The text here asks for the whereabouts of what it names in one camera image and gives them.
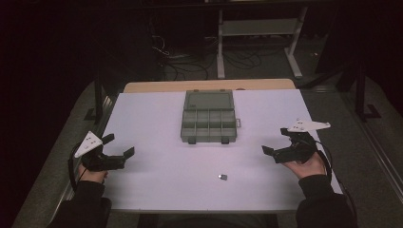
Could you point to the white metal stand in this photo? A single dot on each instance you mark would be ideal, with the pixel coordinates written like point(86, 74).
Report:
point(259, 28)

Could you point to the black metal stand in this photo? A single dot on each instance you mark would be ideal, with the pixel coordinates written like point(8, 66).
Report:
point(99, 101)
point(361, 95)

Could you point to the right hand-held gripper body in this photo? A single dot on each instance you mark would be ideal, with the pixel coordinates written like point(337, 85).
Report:
point(297, 148)

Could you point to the small grey metal part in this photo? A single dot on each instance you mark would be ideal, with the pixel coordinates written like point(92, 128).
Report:
point(223, 177)

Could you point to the person's left hand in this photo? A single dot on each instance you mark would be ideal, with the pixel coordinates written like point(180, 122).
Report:
point(92, 176)

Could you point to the aluminium floor rail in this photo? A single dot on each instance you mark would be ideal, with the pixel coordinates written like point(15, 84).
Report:
point(377, 148)

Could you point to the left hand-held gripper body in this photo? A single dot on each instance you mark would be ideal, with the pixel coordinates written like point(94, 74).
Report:
point(90, 144)

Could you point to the person's right hand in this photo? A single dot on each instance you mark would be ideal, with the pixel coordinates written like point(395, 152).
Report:
point(306, 168)

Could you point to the wooden table board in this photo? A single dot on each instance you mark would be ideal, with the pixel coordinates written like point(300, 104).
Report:
point(206, 85)

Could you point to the grey plastic compartment box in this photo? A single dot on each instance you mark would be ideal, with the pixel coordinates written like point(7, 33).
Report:
point(209, 122)

